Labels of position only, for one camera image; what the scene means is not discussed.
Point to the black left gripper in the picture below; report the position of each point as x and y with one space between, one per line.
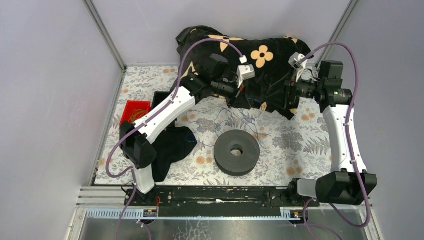
240 101

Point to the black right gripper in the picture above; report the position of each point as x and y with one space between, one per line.
290 88

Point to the grey perforated spool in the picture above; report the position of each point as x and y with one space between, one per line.
236 153

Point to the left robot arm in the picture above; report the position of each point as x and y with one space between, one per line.
137 138

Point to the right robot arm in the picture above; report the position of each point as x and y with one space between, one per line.
349 181

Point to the black flower-pattern plush blanket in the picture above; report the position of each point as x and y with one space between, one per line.
269 57

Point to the floral table mat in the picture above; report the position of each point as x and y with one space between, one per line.
296 148

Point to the black cloth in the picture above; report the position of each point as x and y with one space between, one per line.
171 147

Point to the black plastic box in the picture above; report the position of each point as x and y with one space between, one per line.
161 101

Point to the red plastic box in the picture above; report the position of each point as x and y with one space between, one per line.
135 110

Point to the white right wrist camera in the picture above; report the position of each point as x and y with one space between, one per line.
299 64

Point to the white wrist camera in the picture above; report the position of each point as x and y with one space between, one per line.
299 64
245 71

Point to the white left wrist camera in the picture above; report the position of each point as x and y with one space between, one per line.
245 71

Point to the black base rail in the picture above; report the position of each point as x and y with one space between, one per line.
220 202

